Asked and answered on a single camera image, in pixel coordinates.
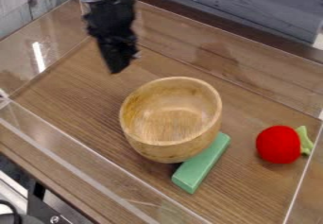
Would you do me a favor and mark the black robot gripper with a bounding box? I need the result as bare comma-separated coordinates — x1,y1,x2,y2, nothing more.
81,0,139,74

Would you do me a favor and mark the light wooden bowl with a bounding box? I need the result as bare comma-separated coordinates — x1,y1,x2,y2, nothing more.
119,77,223,164

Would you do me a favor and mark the green rectangular block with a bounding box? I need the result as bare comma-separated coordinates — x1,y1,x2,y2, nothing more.
172,132,231,194

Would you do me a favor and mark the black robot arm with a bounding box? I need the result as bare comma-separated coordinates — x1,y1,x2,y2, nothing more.
80,0,139,74

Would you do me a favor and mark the red plush tomato toy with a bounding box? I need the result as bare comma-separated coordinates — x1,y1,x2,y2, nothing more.
255,126,314,164

